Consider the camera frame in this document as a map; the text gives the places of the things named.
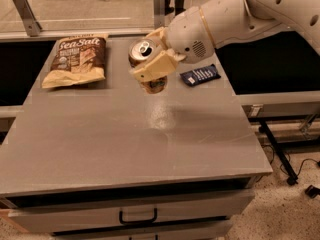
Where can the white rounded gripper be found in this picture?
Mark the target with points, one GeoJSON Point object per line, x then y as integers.
{"type": "Point", "coordinates": [187, 37]}

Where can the left metal railing bracket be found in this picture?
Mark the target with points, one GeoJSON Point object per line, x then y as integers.
{"type": "Point", "coordinates": [30, 23]}

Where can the black drawer handle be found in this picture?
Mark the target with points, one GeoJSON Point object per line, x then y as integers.
{"type": "Point", "coordinates": [138, 217]}

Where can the grey drawer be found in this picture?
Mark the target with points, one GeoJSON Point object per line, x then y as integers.
{"type": "Point", "coordinates": [105, 214]}
{"type": "Point", "coordinates": [200, 230]}

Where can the black stand leg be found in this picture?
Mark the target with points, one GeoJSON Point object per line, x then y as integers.
{"type": "Point", "coordinates": [292, 176]}

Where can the grey upper drawer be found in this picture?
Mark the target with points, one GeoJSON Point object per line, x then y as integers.
{"type": "Point", "coordinates": [105, 214]}

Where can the middle metal railing bracket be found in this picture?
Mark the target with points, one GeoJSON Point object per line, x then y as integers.
{"type": "Point", "coordinates": [159, 13]}

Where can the metal railing bracket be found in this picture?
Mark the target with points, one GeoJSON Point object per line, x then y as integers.
{"type": "Point", "coordinates": [159, 13]}
{"type": "Point", "coordinates": [30, 23]}

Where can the grey lower drawer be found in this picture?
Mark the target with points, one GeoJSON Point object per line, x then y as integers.
{"type": "Point", "coordinates": [200, 230]}

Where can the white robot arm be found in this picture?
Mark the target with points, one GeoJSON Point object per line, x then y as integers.
{"type": "Point", "coordinates": [238, 21]}

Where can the orange soda can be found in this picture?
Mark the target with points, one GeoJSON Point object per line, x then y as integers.
{"type": "Point", "coordinates": [140, 51]}

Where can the dark blue snack bar wrapper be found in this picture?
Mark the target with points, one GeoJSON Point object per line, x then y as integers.
{"type": "Point", "coordinates": [200, 75]}

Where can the brown sea salt chip bag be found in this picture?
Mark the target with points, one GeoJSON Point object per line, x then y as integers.
{"type": "Point", "coordinates": [78, 60]}

